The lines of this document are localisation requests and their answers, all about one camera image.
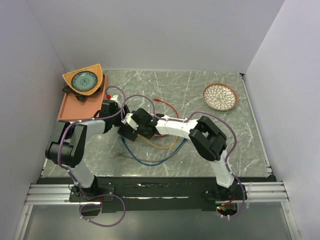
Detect yellow ethernet cable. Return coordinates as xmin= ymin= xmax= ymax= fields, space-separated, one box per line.
xmin=139 ymin=133 xmax=178 ymax=150

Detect black network switch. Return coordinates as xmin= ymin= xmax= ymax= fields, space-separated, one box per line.
xmin=117 ymin=124 xmax=138 ymax=142

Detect red ethernet cable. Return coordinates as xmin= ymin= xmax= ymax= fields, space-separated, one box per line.
xmin=151 ymin=97 xmax=180 ymax=139

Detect blue ethernet cable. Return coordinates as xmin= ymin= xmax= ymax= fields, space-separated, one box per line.
xmin=120 ymin=136 xmax=187 ymax=166

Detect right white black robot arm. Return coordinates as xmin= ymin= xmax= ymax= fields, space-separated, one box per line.
xmin=124 ymin=108 xmax=236 ymax=200

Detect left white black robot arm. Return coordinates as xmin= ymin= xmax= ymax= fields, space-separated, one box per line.
xmin=45 ymin=100 xmax=129 ymax=201

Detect dark bowl under basket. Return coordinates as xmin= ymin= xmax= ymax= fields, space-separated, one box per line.
xmin=62 ymin=84 xmax=85 ymax=102

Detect blue green ceramic plate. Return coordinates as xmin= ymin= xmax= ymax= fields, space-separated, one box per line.
xmin=71 ymin=71 xmax=98 ymax=92

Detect pink plastic tray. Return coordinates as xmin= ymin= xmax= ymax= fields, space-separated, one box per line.
xmin=58 ymin=74 xmax=108 ymax=122

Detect orange woven basket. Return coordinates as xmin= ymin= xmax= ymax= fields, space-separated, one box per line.
xmin=62 ymin=63 xmax=103 ymax=96

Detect floral patterned ceramic plate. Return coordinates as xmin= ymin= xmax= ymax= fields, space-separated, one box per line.
xmin=202 ymin=83 xmax=238 ymax=111

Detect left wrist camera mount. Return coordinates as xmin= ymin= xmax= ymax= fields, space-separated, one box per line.
xmin=106 ymin=94 xmax=121 ymax=105

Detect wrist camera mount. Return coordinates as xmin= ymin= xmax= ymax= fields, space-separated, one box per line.
xmin=121 ymin=113 xmax=139 ymax=131
xmin=106 ymin=94 xmax=121 ymax=105

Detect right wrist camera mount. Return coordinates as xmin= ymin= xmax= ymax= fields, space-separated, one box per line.
xmin=121 ymin=113 xmax=139 ymax=131

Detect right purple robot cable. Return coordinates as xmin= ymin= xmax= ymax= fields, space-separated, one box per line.
xmin=122 ymin=94 xmax=249 ymax=220

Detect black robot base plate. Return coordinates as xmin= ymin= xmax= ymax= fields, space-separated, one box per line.
xmin=36 ymin=175 xmax=277 ymax=216

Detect aluminium rail frame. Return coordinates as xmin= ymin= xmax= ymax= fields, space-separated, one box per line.
xmin=24 ymin=71 xmax=300 ymax=240

